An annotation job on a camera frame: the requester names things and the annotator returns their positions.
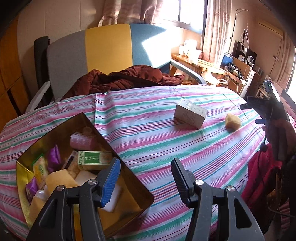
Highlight white tube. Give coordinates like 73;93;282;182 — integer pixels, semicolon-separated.
103;184;122;212

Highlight cracker packet green edges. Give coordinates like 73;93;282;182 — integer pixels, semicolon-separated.
62;151;80;179

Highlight person right hand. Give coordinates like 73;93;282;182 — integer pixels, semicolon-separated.
262;119;295;162

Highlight yellow sponge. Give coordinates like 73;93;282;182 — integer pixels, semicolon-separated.
45;169;78;195
225;113;241;131

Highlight white round wrapped item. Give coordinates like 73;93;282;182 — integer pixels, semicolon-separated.
35;190;49;202

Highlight wooden shelf with clutter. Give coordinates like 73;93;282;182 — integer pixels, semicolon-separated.
224;41;263;98

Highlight purple snack packet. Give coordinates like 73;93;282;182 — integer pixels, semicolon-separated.
47;145;61;173

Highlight green tea box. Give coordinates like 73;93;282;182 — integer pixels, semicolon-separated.
78;151;113;171

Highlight yellow green cracker packet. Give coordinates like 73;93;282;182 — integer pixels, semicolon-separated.
32;155;49;189

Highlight striped pink green tablecloth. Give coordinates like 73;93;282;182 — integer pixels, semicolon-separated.
1;85;264;240

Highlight blue bag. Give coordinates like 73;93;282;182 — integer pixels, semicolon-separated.
220;52;233;68

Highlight pink hair roller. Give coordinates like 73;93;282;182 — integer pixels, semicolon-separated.
70;133;97;151

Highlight wooden side table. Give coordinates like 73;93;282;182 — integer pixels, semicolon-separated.
171;53;227;76

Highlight beige cardboard box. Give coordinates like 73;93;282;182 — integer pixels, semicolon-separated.
174;98;207;129

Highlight pink patterned curtain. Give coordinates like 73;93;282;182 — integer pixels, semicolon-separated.
98;1;232;63

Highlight dark red jacket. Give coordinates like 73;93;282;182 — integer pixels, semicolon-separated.
62;65;185;99

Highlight grey yellow blue chair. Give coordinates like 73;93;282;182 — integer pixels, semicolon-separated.
26;24;206;113

